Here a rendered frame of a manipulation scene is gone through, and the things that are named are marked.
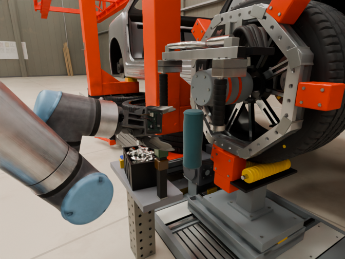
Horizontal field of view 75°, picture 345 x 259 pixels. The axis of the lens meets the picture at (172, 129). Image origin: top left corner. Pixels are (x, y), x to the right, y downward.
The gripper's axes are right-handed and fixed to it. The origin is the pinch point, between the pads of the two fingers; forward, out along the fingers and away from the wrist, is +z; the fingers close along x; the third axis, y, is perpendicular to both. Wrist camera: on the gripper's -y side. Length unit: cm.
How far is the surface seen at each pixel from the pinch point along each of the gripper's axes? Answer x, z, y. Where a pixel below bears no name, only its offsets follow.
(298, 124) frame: 3.0, 32.0, 23.1
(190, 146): -3.2, 23.6, -18.5
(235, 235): -44, 52, -17
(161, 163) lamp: -10.5, 3.6, -10.8
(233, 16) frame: 43.0, 20.5, 7.7
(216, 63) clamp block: 16.8, 2.9, 15.5
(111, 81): 94, 65, -229
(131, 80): 101, 92, -224
